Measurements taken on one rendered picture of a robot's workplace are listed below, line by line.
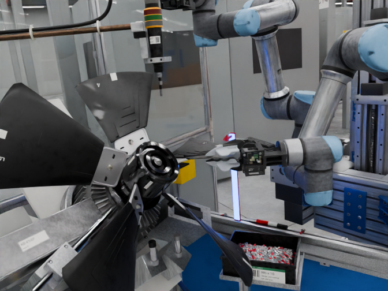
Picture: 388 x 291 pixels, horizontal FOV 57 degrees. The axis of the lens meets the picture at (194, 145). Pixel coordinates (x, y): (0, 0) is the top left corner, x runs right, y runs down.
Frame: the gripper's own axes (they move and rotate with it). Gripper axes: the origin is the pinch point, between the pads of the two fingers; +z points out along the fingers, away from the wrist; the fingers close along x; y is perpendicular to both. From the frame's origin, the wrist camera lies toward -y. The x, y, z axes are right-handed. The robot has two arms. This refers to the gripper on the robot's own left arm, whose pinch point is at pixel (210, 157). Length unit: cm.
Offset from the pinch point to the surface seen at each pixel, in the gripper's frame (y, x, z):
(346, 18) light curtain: -522, -12, -269
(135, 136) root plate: 4.2, -9.5, 19.2
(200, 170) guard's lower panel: -122, 58, 1
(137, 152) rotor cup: 15.7, -9.2, 17.3
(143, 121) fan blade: 1.6, -12.6, 16.9
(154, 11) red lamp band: 2.0, -39.4, 10.7
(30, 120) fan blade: 20.6, -20.3, 37.4
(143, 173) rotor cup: 19.2, -5.4, 16.2
